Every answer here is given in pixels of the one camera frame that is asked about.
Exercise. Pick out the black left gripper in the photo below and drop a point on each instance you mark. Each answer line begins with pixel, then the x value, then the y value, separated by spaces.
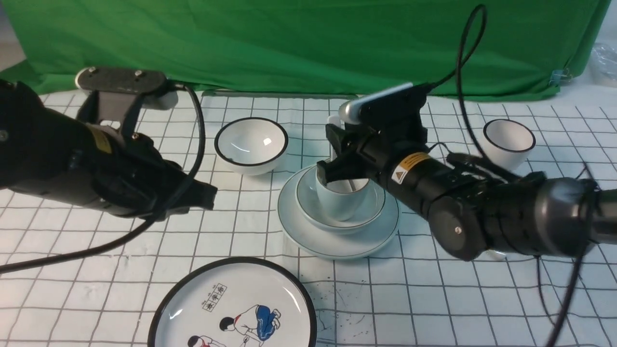
pixel 134 180

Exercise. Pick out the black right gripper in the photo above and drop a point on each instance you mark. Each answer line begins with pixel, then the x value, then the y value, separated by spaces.
pixel 394 154

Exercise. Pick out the pale blue ceramic cup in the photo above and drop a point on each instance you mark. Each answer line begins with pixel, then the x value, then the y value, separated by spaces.
pixel 340 199

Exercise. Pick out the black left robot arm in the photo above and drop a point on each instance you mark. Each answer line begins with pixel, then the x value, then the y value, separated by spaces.
pixel 79 161

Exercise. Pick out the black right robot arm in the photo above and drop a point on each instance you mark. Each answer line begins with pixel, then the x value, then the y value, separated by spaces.
pixel 470 207

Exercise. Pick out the pale blue shallow bowl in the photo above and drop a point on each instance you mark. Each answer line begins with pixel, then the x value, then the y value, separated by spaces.
pixel 307 200

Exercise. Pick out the white bowl with black rim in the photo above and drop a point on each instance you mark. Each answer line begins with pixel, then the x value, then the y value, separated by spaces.
pixel 251 146

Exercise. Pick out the pale blue round plate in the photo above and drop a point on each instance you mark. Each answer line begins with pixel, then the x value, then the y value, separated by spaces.
pixel 367 241

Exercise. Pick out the white grid tablecloth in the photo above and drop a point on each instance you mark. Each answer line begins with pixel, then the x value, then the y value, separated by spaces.
pixel 411 293

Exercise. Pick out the illustrated black rimmed plate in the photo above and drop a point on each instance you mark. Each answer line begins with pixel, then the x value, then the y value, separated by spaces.
pixel 236 302

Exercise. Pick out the small white black rimmed cup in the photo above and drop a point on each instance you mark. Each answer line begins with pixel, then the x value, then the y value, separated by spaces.
pixel 507 143

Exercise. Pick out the green backdrop cloth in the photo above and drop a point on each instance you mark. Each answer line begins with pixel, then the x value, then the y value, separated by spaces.
pixel 308 46

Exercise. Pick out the blue binder clip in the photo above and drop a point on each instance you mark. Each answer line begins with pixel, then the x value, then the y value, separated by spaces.
pixel 559 77

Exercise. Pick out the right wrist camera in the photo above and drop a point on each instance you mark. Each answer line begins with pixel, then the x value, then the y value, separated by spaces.
pixel 388 104

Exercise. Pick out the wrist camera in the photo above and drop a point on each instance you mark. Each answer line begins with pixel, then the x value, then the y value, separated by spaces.
pixel 119 94
pixel 388 104

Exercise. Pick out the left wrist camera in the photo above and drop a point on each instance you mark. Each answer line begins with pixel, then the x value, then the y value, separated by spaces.
pixel 119 94

